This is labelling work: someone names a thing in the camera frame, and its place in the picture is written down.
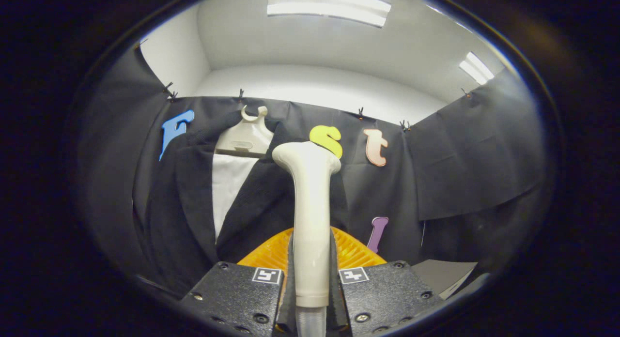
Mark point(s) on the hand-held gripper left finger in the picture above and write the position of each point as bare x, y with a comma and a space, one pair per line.
286, 288

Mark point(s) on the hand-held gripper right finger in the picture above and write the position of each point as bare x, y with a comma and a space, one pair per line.
335, 259

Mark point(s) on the white garment steamer head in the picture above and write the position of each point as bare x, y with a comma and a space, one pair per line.
310, 221

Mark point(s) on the white shirt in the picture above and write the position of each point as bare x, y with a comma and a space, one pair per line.
227, 187

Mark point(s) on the black suit jacket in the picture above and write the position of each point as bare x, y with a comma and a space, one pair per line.
184, 206

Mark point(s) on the grey cabinet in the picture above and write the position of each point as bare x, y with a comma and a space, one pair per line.
441, 274

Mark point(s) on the beige plastic hanger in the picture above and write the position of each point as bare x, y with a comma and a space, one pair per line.
247, 133

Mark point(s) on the black backdrop cloth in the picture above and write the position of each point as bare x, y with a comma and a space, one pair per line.
465, 158

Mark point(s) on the small ceiling light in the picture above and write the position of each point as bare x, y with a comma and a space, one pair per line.
477, 68

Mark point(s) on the long ceiling light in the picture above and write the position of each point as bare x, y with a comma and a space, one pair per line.
329, 7

